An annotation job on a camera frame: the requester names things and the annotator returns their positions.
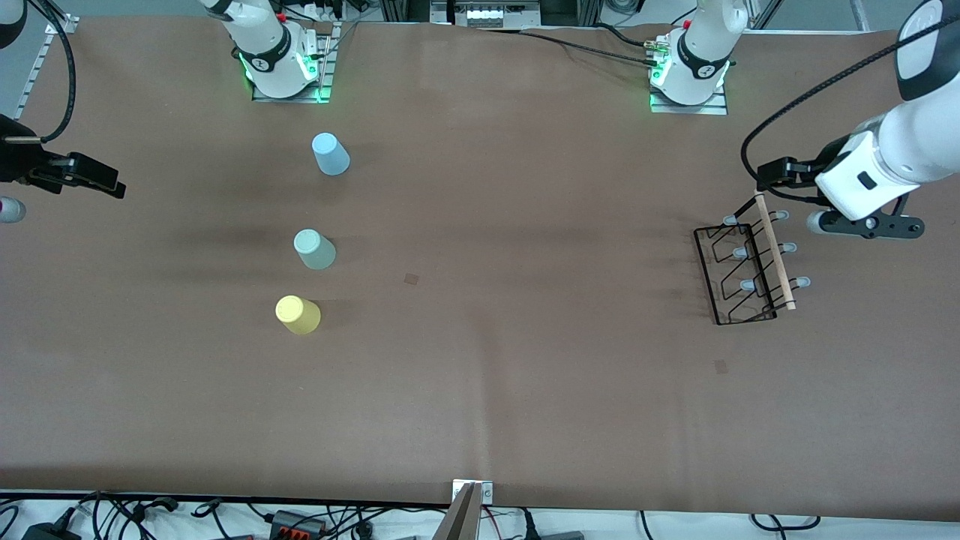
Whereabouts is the black wire cup holder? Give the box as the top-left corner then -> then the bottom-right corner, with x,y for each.
694,191 -> 812,326

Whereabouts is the mint green plastic cup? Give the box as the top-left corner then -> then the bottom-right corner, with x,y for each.
293,229 -> 337,272

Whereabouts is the yellow plastic cup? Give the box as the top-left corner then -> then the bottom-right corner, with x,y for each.
274,295 -> 322,335

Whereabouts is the light blue plastic cup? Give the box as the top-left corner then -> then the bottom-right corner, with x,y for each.
311,132 -> 351,177

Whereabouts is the white power strip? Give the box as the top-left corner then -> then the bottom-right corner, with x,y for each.
448,0 -> 542,29

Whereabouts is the black power adapter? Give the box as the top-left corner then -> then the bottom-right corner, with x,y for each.
21,520 -> 82,540

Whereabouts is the black orange connector box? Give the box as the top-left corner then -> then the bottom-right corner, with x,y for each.
268,510 -> 329,539

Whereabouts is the slanted aluminium bar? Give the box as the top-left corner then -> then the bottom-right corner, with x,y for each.
433,483 -> 482,540

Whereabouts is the perforated aluminium rail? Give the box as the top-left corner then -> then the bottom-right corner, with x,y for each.
13,13 -> 80,121

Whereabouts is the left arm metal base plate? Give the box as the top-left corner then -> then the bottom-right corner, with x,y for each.
649,84 -> 729,116

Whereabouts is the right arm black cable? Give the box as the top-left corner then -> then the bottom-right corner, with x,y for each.
26,0 -> 77,144

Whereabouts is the left arm braided black cable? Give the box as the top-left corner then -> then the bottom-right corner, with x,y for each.
741,13 -> 960,205

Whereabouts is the long black base cable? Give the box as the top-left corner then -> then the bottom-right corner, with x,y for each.
480,25 -> 662,70

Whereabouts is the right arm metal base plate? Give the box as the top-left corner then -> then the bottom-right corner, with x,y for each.
251,21 -> 342,104

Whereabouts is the black looped floor cable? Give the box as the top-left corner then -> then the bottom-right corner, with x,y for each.
750,513 -> 823,533

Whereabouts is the small aluminium edge bracket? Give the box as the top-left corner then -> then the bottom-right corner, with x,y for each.
452,480 -> 494,505

